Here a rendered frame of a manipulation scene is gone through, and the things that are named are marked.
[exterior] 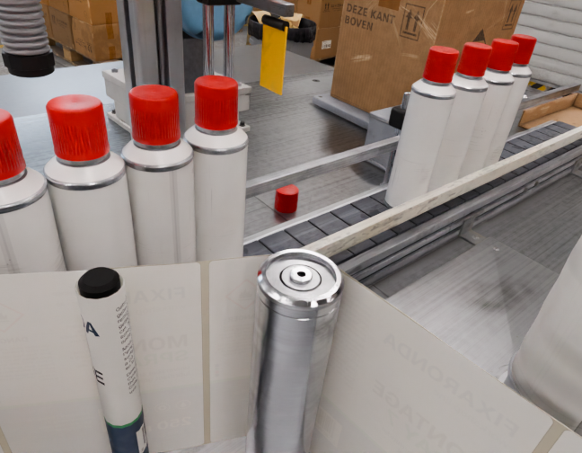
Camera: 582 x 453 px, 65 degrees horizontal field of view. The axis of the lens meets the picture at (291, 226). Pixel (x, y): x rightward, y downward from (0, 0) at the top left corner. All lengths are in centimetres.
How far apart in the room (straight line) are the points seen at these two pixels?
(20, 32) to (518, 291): 51
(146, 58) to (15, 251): 23
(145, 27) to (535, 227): 62
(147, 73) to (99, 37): 341
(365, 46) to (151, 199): 76
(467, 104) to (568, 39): 423
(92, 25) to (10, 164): 357
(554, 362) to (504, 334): 14
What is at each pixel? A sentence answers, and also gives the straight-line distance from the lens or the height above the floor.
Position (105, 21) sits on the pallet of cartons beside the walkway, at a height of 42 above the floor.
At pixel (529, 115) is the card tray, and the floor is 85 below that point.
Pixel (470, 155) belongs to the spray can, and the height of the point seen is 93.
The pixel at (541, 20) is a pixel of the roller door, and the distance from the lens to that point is 491.
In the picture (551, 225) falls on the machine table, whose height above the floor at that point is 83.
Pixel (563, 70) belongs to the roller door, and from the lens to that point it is 487.
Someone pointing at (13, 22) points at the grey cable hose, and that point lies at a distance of 40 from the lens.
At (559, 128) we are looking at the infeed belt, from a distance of 112.
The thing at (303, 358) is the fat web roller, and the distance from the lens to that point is 21.
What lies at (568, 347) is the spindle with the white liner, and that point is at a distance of 36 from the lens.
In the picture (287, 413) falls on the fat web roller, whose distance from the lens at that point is 24.
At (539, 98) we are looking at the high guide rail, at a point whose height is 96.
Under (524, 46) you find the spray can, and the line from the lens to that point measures 74.
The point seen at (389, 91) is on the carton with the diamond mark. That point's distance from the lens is 100.
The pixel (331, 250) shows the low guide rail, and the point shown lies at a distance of 49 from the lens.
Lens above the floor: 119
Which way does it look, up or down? 34 degrees down
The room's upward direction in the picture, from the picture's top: 6 degrees clockwise
